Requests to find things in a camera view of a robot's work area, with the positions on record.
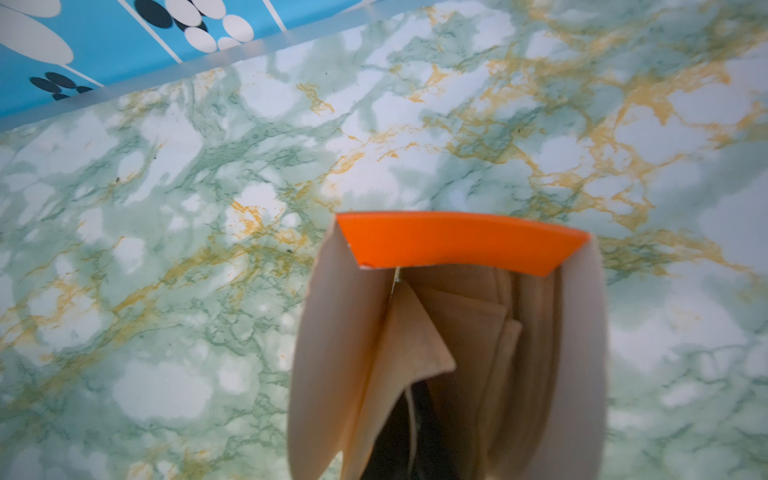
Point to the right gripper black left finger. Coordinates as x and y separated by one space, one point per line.
391 455

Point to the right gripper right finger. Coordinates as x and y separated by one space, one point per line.
432 459

